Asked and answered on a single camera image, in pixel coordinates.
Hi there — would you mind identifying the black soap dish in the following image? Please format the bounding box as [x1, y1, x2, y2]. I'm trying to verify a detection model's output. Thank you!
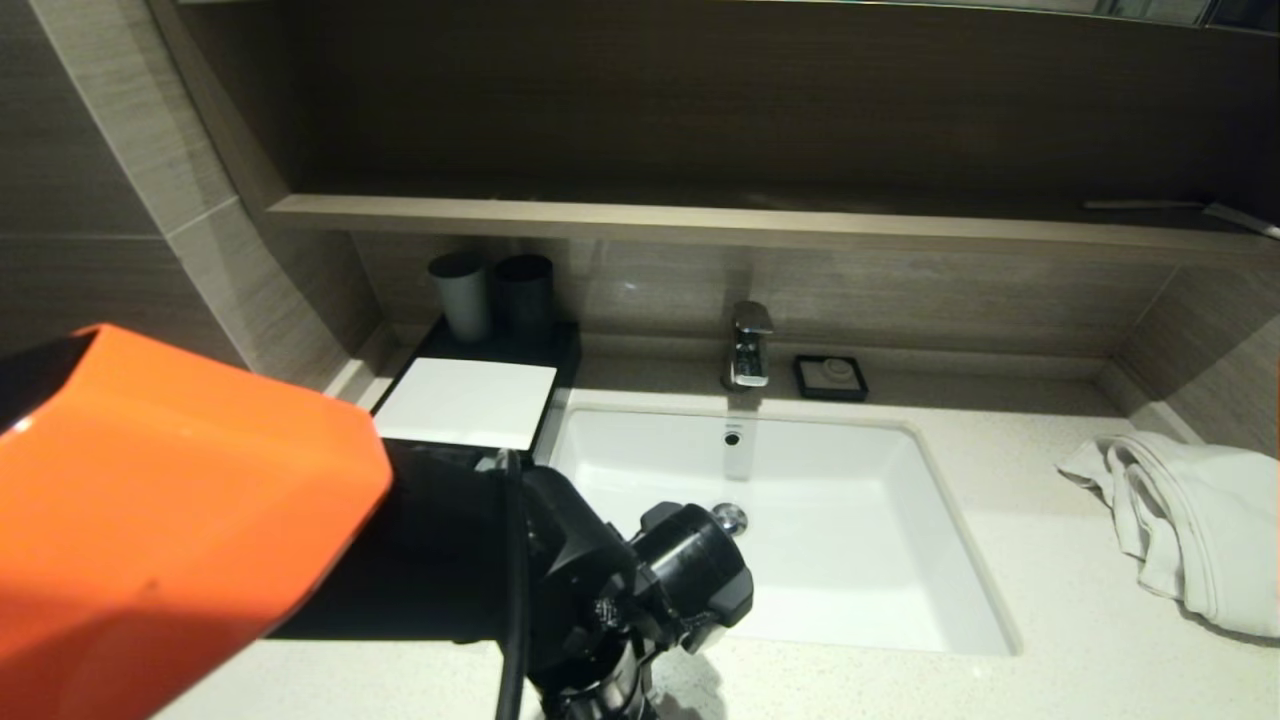
[792, 355, 869, 404]

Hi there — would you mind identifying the chrome faucet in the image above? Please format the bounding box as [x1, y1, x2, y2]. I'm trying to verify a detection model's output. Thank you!
[722, 302, 775, 393]

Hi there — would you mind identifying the wooden wall shelf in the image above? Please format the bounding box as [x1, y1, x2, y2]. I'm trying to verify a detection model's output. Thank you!
[265, 193, 1280, 263]

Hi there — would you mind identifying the black amenity drawer box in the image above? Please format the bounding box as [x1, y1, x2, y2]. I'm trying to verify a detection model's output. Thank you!
[375, 318, 583, 471]

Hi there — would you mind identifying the wall mirror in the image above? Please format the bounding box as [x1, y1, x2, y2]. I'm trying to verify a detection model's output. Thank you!
[850, 0, 1280, 31]

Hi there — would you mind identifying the grey cup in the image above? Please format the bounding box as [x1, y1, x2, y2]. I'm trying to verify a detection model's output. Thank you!
[428, 252, 494, 344]

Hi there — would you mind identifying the white flat sheet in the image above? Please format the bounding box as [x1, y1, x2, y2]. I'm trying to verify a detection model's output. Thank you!
[375, 358, 559, 453]

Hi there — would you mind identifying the white towel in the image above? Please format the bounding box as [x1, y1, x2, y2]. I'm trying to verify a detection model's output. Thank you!
[1053, 431, 1280, 639]

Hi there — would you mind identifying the dark brown cup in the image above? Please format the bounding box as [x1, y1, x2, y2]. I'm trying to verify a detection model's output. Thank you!
[495, 253, 556, 343]

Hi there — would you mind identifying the white ceramic sink basin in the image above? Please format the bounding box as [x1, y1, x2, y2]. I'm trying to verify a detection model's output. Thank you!
[540, 405, 1021, 658]

